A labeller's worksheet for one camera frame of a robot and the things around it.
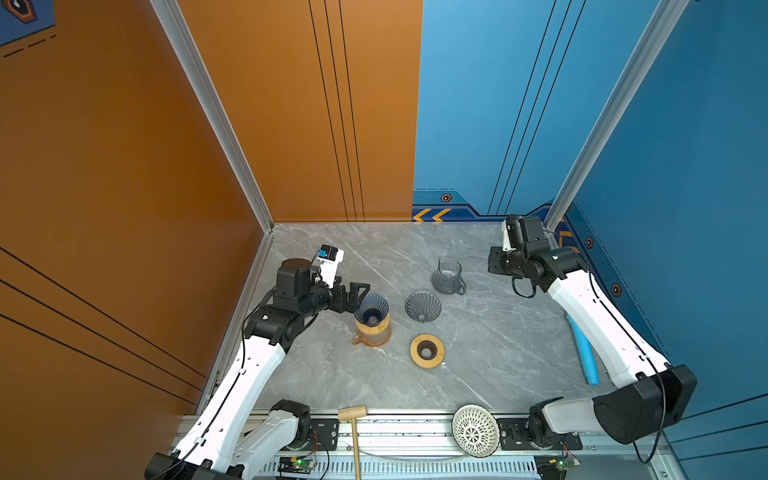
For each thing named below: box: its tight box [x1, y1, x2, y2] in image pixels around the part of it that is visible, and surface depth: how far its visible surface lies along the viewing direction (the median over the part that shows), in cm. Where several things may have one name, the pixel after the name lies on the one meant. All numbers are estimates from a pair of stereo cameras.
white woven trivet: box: [452, 404, 501, 458], surface depth 74 cm
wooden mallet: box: [338, 405, 368, 480], surface depth 77 cm
